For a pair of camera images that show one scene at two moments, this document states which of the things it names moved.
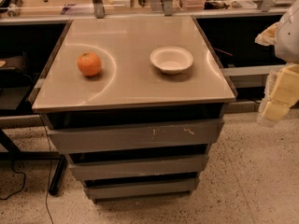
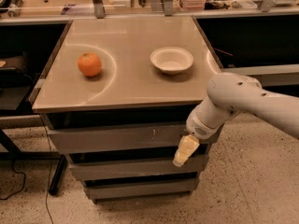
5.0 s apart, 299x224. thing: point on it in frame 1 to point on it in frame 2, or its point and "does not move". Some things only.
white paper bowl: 171,60 does not move
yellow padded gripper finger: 281,92 to 187,146
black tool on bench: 12,4 does not move
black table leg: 14,153 does not move
